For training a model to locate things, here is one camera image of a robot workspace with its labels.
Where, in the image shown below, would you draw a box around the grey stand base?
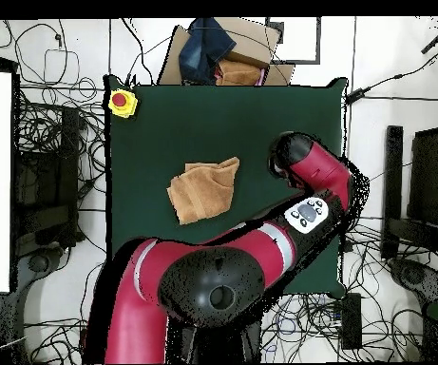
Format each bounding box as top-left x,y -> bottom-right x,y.
16,242 -> 67,301
389,257 -> 438,305

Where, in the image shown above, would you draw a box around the tan terry towel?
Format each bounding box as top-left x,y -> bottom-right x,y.
165,156 -> 241,226

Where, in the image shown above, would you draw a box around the blue denim jeans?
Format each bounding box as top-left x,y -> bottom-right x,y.
178,16 -> 238,86

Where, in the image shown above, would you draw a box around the yellow emergency stop button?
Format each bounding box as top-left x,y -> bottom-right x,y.
107,87 -> 139,120

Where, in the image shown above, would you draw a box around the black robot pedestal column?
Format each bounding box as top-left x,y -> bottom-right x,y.
164,322 -> 262,364

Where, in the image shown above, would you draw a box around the black rectangular box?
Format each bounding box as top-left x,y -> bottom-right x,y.
339,292 -> 363,351

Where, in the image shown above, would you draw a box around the tangle of black cables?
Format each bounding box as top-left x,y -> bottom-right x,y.
12,85 -> 107,244
339,193 -> 394,263
259,294 -> 423,362

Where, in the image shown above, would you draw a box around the dark green table cloth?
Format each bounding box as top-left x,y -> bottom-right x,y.
103,74 -> 350,299

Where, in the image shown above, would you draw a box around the brown cardboard box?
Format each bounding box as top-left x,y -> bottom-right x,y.
157,16 -> 296,86

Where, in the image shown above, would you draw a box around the orange folded towel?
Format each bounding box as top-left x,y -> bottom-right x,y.
215,58 -> 266,86

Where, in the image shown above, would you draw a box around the black power adapter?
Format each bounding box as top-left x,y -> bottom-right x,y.
344,86 -> 371,106

